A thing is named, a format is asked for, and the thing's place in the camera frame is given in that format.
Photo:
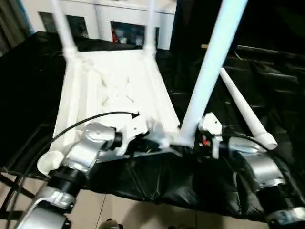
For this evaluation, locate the white glass-door cabinet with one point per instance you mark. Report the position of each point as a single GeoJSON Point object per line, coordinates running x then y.
{"type": "Point", "coordinates": [100, 14]}

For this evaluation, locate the white plastic table top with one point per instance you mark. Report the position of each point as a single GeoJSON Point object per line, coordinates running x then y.
{"type": "Point", "coordinates": [95, 78]}

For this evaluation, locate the grey curtain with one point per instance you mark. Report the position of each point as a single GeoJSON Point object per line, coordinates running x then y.
{"type": "Point", "coordinates": [14, 23]}

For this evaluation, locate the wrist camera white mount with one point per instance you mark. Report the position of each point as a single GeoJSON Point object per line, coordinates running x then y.
{"type": "Point", "coordinates": [212, 124]}
{"type": "Point", "coordinates": [133, 128]}

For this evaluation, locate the black long bar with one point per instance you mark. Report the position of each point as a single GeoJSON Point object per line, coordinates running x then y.
{"type": "Point", "coordinates": [274, 51]}

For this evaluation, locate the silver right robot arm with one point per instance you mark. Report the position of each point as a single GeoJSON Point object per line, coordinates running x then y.
{"type": "Point", "coordinates": [262, 167]}

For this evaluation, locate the small yellow tag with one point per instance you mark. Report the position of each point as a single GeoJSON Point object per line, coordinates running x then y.
{"type": "Point", "coordinates": [205, 46]}

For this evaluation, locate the white plastic table leg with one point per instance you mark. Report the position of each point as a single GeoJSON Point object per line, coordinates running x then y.
{"type": "Point", "coordinates": [64, 28]}
{"type": "Point", "coordinates": [243, 105]}
{"type": "Point", "coordinates": [150, 23]}
{"type": "Point", "coordinates": [214, 59]}

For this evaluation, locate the black table mat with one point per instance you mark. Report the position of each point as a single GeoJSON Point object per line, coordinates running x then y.
{"type": "Point", "coordinates": [166, 179]}

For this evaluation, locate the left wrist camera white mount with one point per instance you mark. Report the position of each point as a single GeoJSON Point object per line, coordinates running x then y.
{"type": "Point", "coordinates": [133, 128]}

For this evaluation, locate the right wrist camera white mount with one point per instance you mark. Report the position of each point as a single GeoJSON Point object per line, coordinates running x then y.
{"type": "Point", "coordinates": [212, 124]}

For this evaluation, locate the black folding table frame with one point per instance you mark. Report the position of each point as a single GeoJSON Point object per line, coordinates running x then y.
{"type": "Point", "coordinates": [14, 188]}

